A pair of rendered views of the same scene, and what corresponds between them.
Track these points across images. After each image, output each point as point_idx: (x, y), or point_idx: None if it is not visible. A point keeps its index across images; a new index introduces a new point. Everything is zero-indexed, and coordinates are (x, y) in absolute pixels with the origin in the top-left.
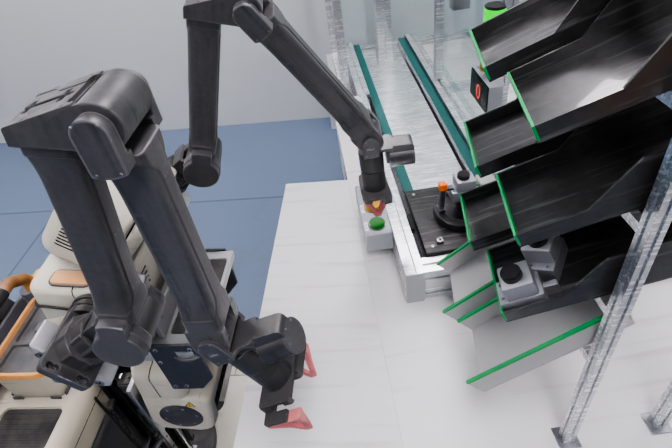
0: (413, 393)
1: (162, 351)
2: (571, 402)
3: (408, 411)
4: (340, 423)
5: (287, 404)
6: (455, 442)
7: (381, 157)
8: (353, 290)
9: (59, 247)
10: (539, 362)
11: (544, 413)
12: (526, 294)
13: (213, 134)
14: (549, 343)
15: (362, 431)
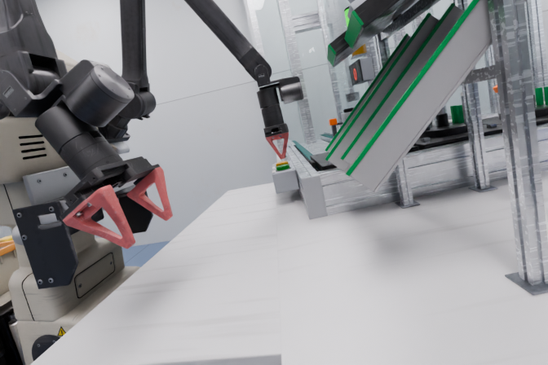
0: (304, 270)
1: (26, 216)
2: (510, 181)
3: (294, 284)
4: (205, 304)
5: (94, 180)
6: (357, 304)
7: (274, 92)
8: (259, 221)
9: None
10: (432, 103)
11: (488, 265)
12: None
13: (139, 68)
14: (432, 55)
15: (229, 308)
